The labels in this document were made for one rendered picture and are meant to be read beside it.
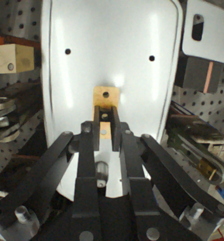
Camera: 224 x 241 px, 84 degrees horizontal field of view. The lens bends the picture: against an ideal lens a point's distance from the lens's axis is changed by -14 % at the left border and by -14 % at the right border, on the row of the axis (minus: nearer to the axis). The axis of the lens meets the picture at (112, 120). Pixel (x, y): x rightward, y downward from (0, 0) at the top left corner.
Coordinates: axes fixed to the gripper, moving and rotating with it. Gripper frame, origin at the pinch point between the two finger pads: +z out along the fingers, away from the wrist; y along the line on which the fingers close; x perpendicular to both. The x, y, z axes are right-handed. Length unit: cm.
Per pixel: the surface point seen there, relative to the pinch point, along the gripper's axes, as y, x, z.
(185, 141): 14.7, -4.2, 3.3
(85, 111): -3.1, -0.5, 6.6
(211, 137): 19.8, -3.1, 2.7
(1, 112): -13.1, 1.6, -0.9
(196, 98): 40, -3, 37
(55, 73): -8.0, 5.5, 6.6
